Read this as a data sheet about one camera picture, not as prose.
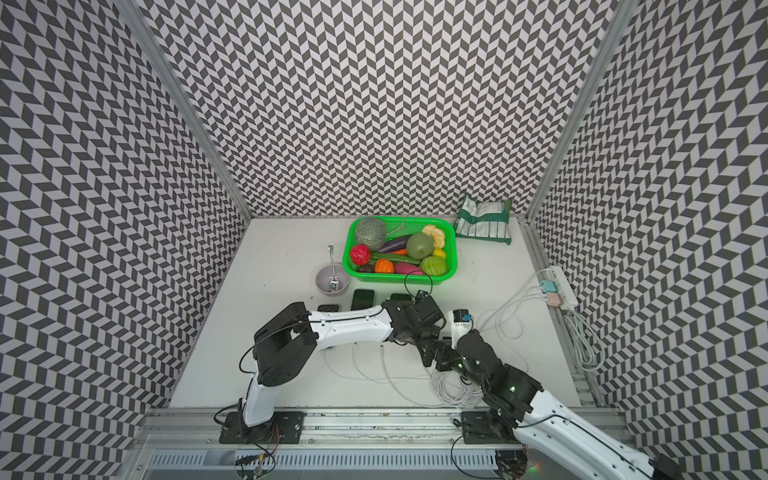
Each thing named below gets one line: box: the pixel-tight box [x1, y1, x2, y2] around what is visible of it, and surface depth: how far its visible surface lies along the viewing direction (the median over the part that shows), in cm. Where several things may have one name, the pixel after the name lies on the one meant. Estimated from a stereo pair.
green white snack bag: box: [453, 194, 512, 245], surface depth 111 cm
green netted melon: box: [355, 216, 386, 251], surface depth 101 cm
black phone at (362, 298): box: [350, 289, 375, 311], surface depth 97 cm
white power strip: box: [547, 265, 579, 311], surface depth 98 cm
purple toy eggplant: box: [378, 234, 413, 253], surface depth 104 cm
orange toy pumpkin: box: [374, 258, 395, 273], surface depth 98 cm
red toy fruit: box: [350, 244, 371, 266], surface depth 98 cm
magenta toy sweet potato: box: [394, 262, 424, 276], surface depth 98 cm
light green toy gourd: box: [419, 255, 449, 276], surface depth 96 cm
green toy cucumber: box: [371, 252, 421, 265], surface depth 102 cm
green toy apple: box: [405, 232, 435, 261], surface depth 103 cm
